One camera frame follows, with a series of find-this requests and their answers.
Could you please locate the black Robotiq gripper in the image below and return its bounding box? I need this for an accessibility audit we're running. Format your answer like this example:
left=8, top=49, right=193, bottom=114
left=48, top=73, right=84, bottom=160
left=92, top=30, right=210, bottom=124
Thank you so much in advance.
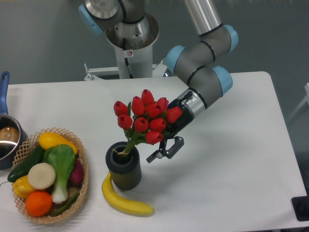
left=146, top=99, right=194, bottom=163

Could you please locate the red tulip bouquet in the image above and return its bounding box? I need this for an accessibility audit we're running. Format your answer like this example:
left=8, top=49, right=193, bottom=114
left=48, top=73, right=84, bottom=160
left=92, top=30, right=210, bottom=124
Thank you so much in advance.
left=113, top=89, right=169, bottom=155

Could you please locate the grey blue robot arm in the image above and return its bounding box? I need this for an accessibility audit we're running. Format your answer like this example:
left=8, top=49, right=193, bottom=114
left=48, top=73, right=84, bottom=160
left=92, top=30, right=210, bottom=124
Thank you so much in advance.
left=78, top=0, right=239, bottom=162

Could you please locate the dark grey ribbed vase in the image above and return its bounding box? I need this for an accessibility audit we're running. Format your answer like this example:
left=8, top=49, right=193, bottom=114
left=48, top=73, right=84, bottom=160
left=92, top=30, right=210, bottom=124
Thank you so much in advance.
left=105, top=142, right=142, bottom=191

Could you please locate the yellow banana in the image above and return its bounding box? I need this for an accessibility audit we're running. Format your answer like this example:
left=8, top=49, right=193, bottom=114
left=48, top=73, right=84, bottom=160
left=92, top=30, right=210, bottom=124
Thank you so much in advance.
left=101, top=172, right=155, bottom=217

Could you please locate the purple sweet potato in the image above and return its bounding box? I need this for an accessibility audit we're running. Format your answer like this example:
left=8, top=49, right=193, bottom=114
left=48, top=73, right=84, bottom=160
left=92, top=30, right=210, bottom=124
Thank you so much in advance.
left=69, top=159, right=84, bottom=186

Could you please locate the green bok choy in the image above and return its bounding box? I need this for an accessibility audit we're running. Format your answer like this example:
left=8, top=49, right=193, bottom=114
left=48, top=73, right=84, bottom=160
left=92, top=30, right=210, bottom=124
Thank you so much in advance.
left=43, top=144, right=75, bottom=204

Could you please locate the green bean pod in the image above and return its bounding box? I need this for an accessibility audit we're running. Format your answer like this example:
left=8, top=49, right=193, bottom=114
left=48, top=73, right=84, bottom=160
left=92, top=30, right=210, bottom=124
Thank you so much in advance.
left=51, top=192, right=79, bottom=217

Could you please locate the yellow squash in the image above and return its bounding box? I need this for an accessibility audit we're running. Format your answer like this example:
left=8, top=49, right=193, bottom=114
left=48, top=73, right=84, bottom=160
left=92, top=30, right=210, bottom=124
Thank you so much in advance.
left=38, top=132, right=78, bottom=155

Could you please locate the green cucumber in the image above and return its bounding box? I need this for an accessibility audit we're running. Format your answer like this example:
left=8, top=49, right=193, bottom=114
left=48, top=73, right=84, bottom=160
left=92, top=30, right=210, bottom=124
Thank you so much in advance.
left=7, top=145, right=45, bottom=183

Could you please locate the woven wicker basket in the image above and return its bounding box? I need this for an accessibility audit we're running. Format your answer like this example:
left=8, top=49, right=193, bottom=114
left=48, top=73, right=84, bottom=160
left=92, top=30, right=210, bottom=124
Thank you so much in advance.
left=8, top=128, right=88, bottom=224

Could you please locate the orange fruit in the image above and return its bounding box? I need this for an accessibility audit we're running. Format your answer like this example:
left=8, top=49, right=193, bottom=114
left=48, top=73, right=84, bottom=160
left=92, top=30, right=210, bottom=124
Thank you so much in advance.
left=25, top=191, right=53, bottom=217

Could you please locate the yellow bell pepper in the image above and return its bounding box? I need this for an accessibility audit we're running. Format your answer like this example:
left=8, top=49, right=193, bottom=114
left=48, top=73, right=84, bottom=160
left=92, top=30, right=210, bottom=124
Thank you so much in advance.
left=12, top=175, right=36, bottom=199

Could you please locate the black device at edge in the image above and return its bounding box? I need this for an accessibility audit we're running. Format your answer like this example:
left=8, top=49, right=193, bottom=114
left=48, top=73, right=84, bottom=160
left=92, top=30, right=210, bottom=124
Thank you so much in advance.
left=291, top=196, right=309, bottom=221

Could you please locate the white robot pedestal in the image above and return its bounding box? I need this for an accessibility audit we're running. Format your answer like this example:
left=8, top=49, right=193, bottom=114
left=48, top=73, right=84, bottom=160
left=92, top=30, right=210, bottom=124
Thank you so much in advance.
left=84, top=43, right=172, bottom=81

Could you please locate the blue handled saucepan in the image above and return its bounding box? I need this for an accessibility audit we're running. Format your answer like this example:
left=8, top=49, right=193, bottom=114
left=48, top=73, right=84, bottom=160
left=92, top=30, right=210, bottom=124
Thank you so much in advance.
left=0, top=71, right=28, bottom=170

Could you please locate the white frame at right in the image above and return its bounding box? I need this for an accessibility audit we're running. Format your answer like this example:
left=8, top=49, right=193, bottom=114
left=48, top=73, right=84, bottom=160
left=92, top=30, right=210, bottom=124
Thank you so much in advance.
left=288, top=83, right=309, bottom=120

